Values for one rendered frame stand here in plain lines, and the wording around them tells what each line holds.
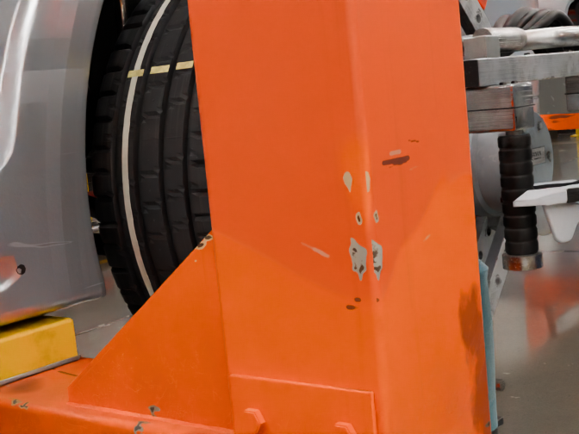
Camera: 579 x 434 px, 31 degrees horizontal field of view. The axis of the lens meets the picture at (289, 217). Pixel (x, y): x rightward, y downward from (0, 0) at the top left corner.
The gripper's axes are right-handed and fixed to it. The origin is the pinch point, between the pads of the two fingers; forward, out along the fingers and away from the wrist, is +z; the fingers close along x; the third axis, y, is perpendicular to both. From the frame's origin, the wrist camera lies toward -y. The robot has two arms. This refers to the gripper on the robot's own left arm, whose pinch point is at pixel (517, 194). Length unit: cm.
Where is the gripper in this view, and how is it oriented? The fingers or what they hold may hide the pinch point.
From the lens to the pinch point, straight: 115.7
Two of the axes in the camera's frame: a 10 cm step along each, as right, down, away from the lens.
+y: 1.0, 9.9, 1.2
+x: -1.2, -1.1, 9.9
